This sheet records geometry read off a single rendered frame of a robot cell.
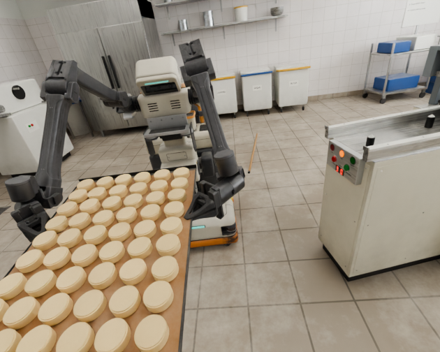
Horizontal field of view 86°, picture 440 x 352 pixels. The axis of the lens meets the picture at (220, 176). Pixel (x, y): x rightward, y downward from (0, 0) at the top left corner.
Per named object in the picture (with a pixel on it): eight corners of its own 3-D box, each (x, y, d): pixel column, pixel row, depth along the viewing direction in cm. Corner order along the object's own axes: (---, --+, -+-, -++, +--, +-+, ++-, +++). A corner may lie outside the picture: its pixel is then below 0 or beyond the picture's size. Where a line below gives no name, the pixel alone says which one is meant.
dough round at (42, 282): (25, 290, 47) (19, 284, 46) (50, 270, 51) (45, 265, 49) (35, 302, 45) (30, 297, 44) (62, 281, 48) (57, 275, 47)
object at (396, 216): (404, 224, 177) (447, 103, 132) (451, 260, 147) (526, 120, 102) (316, 245, 170) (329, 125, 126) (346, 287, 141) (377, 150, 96)
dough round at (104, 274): (123, 274, 47) (119, 268, 46) (100, 295, 44) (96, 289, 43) (110, 263, 50) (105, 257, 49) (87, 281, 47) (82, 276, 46)
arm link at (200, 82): (211, 63, 84) (181, 72, 84) (209, 53, 78) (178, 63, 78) (246, 179, 78) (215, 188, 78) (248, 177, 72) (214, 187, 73)
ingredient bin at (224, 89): (210, 122, 453) (204, 79, 414) (211, 113, 508) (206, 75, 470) (239, 119, 449) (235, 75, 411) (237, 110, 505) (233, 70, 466)
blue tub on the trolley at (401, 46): (392, 50, 419) (395, 40, 411) (409, 51, 384) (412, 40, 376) (376, 52, 420) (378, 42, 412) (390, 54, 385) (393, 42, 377)
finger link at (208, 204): (198, 238, 59) (223, 217, 64) (192, 217, 55) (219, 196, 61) (181, 227, 63) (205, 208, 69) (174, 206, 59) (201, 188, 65)
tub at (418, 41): (412, 47, 425) (415, 33, 415) (434, 47, 387) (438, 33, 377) (392, 49, 423) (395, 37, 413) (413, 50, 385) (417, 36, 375)
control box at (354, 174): (332, 162, 131) (334, 138, 124) (361, 184, 110) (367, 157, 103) (325, 163, 131) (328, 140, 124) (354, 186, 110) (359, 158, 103)
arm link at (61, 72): (70, 52, 79) (41, 52, 80) (69, 93, 80) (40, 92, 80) (128, 93, 124) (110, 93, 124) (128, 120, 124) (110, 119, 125)
